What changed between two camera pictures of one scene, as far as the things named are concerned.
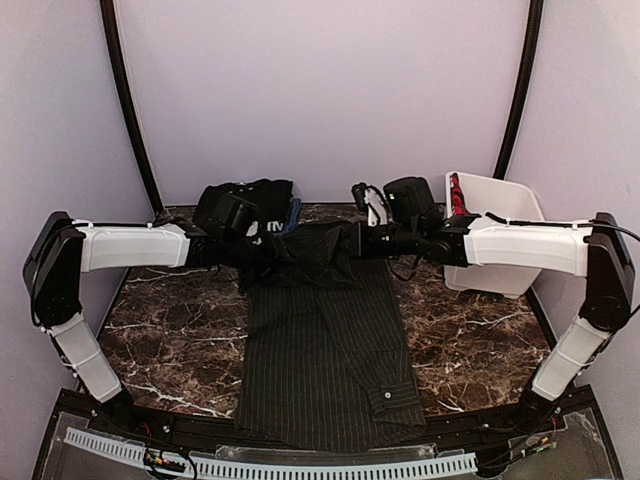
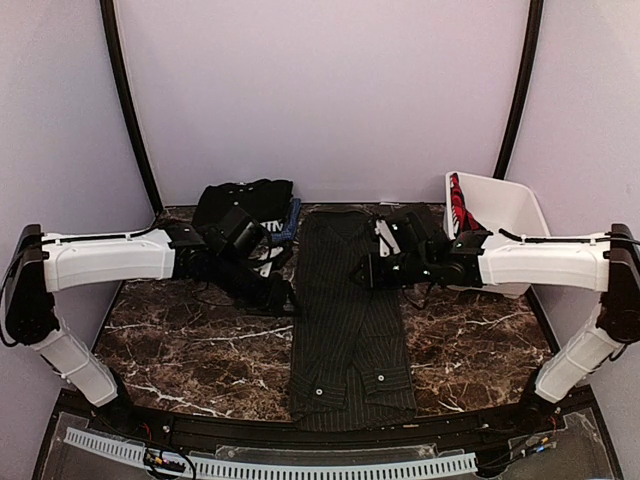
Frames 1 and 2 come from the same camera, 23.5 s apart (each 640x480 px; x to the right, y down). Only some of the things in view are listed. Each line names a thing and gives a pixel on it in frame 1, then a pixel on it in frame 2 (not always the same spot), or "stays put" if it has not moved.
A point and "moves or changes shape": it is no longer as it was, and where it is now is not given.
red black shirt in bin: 457,199 stays put
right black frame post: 522,91 stays put
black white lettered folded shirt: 271,227 stays put
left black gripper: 275,257 -> 270,303
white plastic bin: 517,204 stays put
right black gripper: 365,252 -> 377,279
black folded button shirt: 273,199 stays put
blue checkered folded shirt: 295,206 stays put
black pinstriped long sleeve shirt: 323,362 moves or changes shape
